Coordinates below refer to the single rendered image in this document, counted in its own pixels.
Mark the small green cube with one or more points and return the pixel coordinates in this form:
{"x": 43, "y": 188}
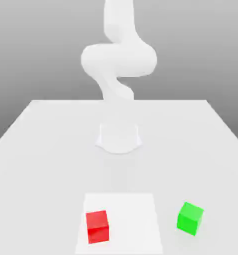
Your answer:
{"x": 189, "y": 219}

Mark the small red cube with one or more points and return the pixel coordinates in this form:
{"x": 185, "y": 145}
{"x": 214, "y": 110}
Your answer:
{"x": 97, "y": 226}

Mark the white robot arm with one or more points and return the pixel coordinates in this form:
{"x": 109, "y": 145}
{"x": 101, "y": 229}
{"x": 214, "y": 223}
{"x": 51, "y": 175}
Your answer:
{"x": 119, "y": 59}

